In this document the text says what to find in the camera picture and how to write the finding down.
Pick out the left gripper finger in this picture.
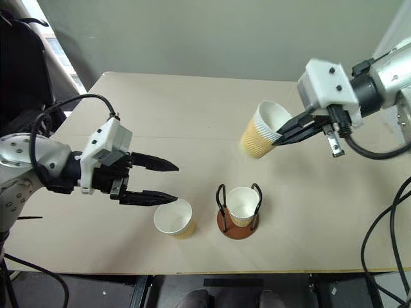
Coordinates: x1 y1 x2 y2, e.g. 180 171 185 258
119 189 179 207
130 151 180 173

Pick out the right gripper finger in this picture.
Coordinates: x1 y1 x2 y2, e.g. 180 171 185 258
276 112 315 136
272 123 324 147

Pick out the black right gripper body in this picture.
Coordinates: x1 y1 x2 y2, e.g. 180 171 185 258
310 105 347 158

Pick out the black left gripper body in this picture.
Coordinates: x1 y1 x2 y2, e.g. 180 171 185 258
91 152 135 205

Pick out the ribbed tan paper cup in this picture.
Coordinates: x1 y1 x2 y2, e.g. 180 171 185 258
225 186 261 228
153 198 197 241
240 99 293 160

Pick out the dark rounded shape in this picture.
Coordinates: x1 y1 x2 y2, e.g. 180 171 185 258
258 289 286 308
175 288 213 308

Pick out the black office chair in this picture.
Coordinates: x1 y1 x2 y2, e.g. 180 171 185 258
0 8 69 136

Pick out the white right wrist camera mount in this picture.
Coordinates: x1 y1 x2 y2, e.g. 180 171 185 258
297 58 362 128

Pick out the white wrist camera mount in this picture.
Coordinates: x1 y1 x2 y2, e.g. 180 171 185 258
297 58 362 128
76 116 134 195

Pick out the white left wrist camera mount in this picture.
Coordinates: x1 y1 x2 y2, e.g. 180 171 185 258
76 116 134 195

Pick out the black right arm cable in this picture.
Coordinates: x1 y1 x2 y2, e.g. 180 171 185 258
332 105 411 160

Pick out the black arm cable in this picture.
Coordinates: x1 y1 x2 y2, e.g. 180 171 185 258
29 94 118 184
332 105 411 160

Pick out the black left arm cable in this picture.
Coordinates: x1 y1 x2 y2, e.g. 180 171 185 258
29 94 118 184

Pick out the black wire cup holder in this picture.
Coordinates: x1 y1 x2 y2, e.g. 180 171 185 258
215 183 263 241

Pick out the thin black floor cable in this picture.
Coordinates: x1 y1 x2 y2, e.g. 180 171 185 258
0 252 70 308

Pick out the thick black floor cable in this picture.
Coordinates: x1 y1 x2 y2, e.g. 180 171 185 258
390 175 411 305
360 197 411 308

